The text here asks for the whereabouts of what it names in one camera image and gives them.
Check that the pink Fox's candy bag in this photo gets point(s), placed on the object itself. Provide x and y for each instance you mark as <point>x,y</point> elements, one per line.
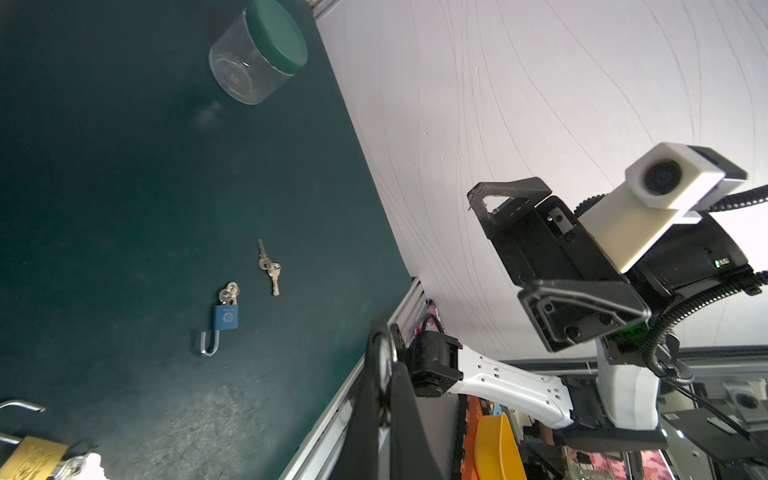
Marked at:
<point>536,460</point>

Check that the yellow plastic object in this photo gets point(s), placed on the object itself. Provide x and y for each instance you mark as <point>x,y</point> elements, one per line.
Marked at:
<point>499,447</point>

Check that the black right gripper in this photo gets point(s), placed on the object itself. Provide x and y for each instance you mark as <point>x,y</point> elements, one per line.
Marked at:
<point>570,290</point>

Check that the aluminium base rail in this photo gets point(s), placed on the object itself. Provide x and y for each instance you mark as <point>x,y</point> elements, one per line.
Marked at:
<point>318,452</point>

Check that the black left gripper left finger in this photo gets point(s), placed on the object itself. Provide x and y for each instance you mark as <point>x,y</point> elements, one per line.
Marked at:
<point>359,455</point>

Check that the brass padlock with keys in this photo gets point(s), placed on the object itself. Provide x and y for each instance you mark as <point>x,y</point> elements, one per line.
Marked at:
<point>37,458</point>

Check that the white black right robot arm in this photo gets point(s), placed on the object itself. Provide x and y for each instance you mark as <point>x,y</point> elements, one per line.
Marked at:
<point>616,411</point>

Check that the blue padlock with keys right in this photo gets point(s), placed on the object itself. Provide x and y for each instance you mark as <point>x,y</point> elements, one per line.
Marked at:
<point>225,318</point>

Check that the clear jar green lid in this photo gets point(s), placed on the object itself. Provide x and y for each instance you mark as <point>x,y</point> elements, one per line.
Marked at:
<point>259,52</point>

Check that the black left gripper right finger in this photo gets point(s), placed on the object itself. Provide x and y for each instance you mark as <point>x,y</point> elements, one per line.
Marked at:
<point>410,454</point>

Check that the silver key pair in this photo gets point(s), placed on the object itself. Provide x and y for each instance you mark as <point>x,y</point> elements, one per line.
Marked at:
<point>272,269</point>

